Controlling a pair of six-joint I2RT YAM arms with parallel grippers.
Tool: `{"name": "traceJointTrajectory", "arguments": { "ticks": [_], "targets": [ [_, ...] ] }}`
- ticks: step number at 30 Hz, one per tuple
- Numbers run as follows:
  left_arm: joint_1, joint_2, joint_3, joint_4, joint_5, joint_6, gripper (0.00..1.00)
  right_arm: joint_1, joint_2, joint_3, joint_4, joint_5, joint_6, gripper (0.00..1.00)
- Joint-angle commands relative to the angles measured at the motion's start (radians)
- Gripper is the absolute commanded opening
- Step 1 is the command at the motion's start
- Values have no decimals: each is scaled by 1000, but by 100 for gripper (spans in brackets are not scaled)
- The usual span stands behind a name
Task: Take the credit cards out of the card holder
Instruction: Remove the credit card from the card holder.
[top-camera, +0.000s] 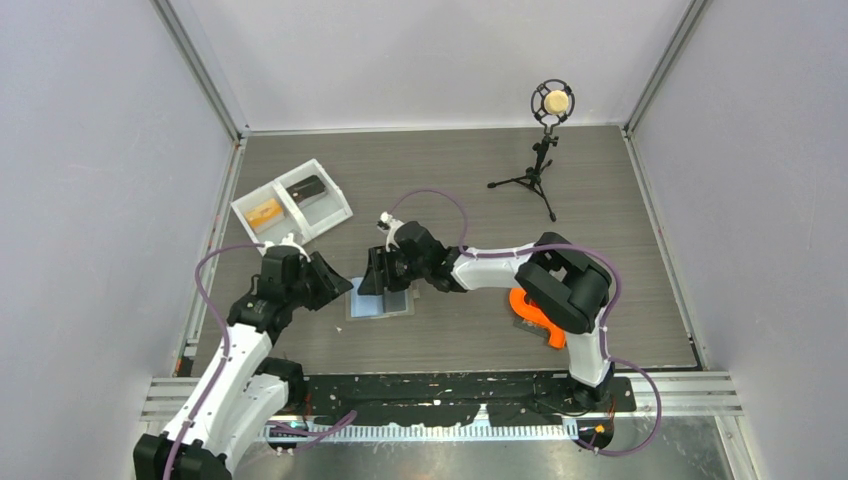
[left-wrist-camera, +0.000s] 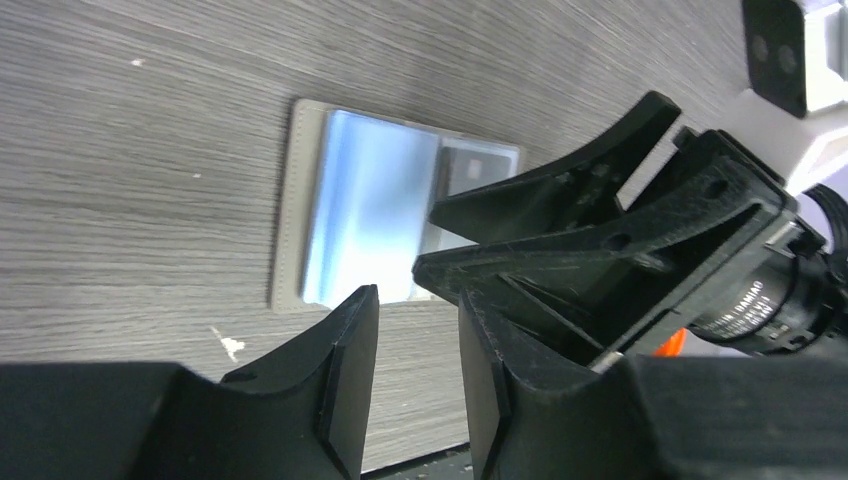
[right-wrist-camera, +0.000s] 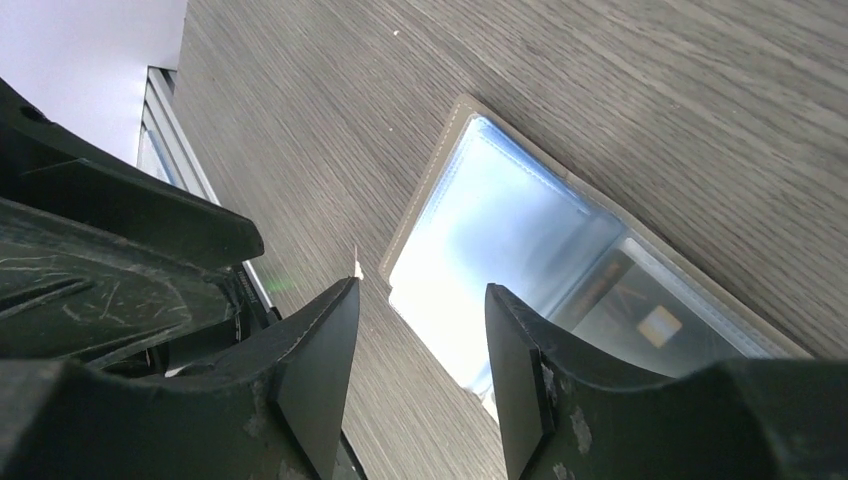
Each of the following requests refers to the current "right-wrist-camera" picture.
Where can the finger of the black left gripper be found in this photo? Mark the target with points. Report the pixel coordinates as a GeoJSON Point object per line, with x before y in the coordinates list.
{"type": "Point", "coordinates": [71, 291]}
{"type": "Point", "coordinates": [47, 167]}

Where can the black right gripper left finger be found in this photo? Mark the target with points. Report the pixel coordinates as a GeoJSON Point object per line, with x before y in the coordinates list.
{"type": "Point", "coordinates": [270, 407]}

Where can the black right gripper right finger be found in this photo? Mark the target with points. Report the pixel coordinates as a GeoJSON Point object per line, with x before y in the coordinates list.
{"type": "Point", "coordinates": [568, 410]}

